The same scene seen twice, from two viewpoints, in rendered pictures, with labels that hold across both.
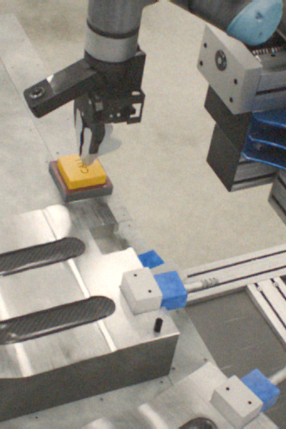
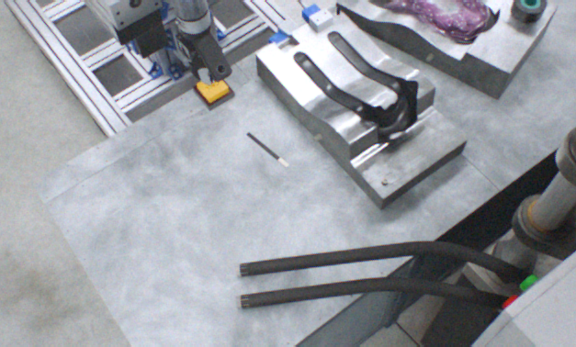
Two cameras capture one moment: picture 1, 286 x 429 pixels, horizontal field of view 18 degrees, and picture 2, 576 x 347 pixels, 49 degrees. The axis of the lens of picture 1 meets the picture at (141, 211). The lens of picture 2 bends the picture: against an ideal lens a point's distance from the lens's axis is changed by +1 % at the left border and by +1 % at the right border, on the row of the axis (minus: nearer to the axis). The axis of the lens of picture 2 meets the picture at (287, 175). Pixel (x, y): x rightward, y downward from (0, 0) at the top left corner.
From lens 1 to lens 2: 1.50 m
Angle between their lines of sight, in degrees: 54
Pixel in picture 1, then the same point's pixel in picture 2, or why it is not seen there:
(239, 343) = not seen: hidden behind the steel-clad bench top
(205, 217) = (22, 175)
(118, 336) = (348, 26)
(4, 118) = (166, 148)
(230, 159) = (158, 33)
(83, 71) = (207, 40)
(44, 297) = (337, 60)
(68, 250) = (300, 59)
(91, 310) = (335, 41)
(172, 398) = (363, 11)
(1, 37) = (68, 180)
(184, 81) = not seen: outside the picture
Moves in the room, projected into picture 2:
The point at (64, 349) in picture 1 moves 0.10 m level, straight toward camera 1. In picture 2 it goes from (364, 45) to (402, 38)
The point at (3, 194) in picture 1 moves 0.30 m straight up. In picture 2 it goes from (239, 126) to (225, 49)
